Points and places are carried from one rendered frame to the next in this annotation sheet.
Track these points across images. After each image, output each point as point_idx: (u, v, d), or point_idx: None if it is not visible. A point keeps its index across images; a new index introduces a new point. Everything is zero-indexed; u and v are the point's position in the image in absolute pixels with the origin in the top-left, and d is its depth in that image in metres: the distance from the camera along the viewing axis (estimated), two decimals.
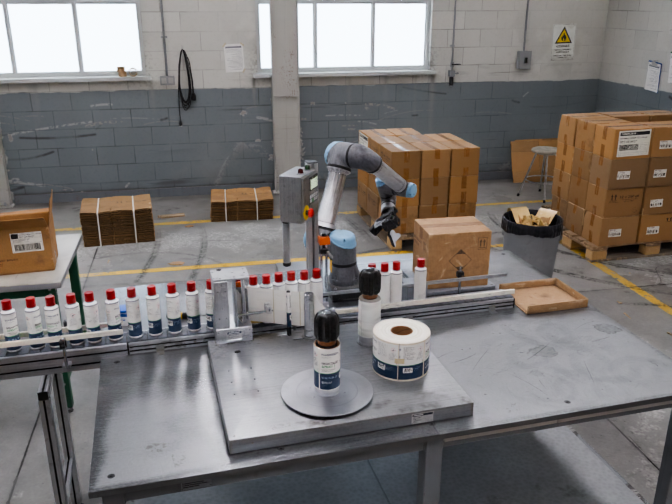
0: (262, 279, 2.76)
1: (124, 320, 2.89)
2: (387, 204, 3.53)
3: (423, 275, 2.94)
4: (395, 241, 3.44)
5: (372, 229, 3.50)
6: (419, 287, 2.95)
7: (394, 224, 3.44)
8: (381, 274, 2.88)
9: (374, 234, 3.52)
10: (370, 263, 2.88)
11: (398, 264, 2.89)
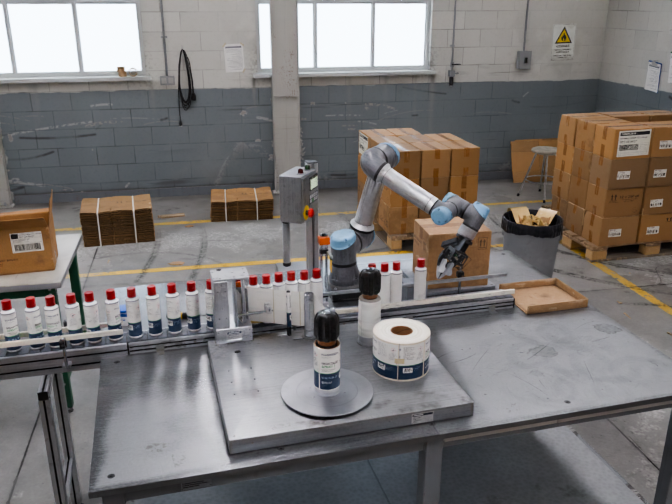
0: (262, 279, 2.76)
1: (124, 320, 2.89)
2: (463, 231, 2.89)
3: (423, 275, 2.94)
4: (444, 274, 2.97)
5: (442, 246, 3.01)
6: (419, 287, 2.95)
7: (456, 264, 2.92)
8: (381, 274, 2.88)
9: None
10: (370, 263, 2.88)
11: (398, 264, 2.89)
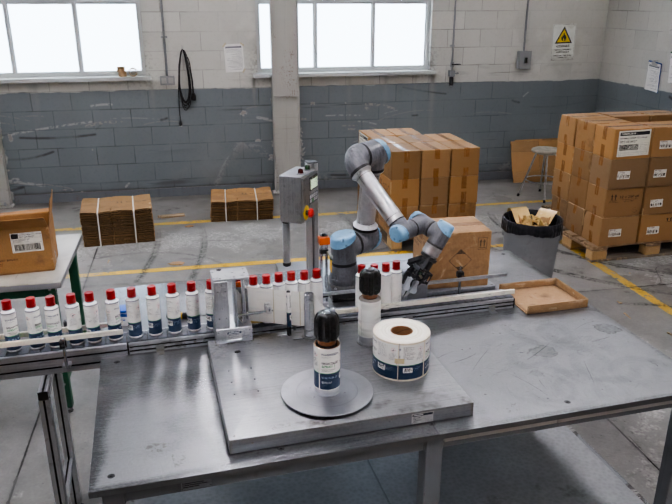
0: (262, 279, 2.76)
1: (124, 320, 2.89)
2: (427, 249, 2.88)
3: (398, 278, 2.91)
4: (409, 292, 2.95)
5: (408, 263, 3.00)
6: (394, 290, 2.93)
7: (420, 282, 2.91)
8: None
9: None
10: (360, 264, 2.87)
11: (388, 265, 2.87)
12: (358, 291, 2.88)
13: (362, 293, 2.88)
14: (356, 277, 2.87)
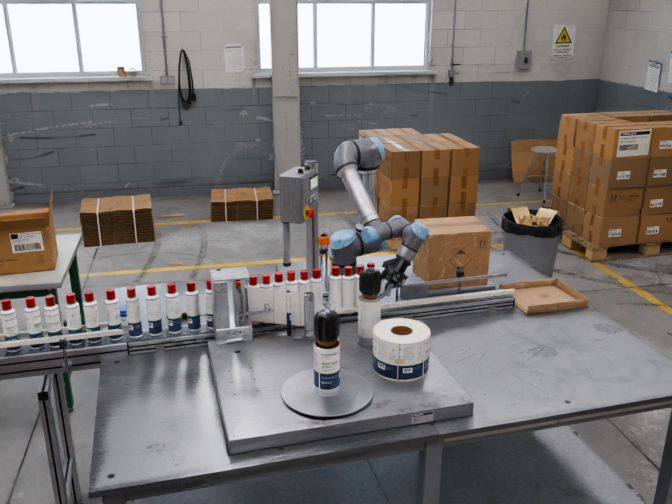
0: (262, 279, 2.76)
1: (124, 320, 2.89)
2: (401, 251, 2.85)
3: None
4: (384, 295, 2.93)
5: (383, 266, 2.97)
6: None
7: (395, 284, 2.88)
8: (343, 278, 2.84)
9: None
10: (334, 266, 2.85)
11: (363, 268, 2.85)
12: (332, 293, 2.86)
13: (336, 295, 2.86)
14: (330, 279, 2.85)
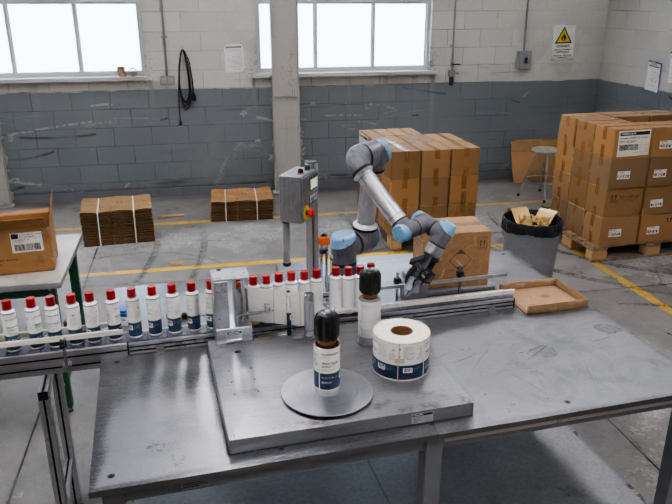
0: (262, 279, 2.76)
1: (124, 320, 2.89)
2: (430, 249, 2.88)
3: None
4: (412, 292, 2.96)
5: (411, 263, 3.00)
6: None
7: (423, 281, 2.91)
8: (343, 278, 2.84)
9: None
10: (334, 266, 2.85)
11: (363, 268, 2.85)
12: (332, 293, 2.86)
13: (336, 295, 2.86)
14: (330, 279, 2.85)
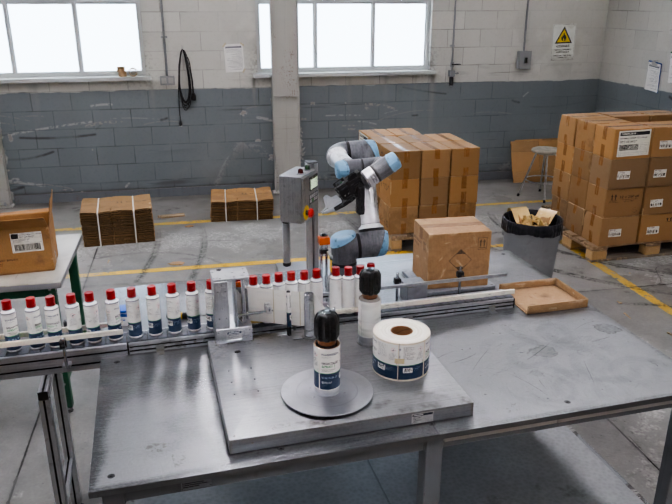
0: (262, 279, 2.76)
1: (124, 320, 2.89)
2: None
3: None
4: (327, 208, 2.70)
5: (356, 209, 2.76)
6: None
7: (337, 190, 2.68)
8: (343, 278, 2.84)
9: (357, 213, 2.74)
10: (334, 266, 2.85)
11: (363, 268, 2.85)
12: (332, 293, 2.86)
13: (336, 295, 2.86)
14: (330, 279, 2.85)
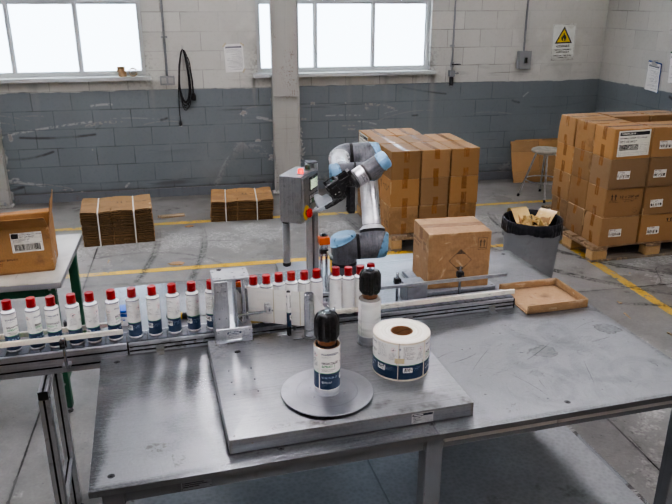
0: (262, 279, 2.76)
1: (124, 320, 2.89)
2: None
3: None
4: (318, 206, 2.71)
5: (346, 207, 2.78)
6: None
7: (327, 189, 2.70)
8: (343, 278, 2.84)
9: (348, 212, 2.76)
10: (334, 266, 2.85)
11: (363, 268, 2.85)
12: (332, 293, 2.86)
13: (336, 295, 2.86)
14: (330, 279, 2.85)
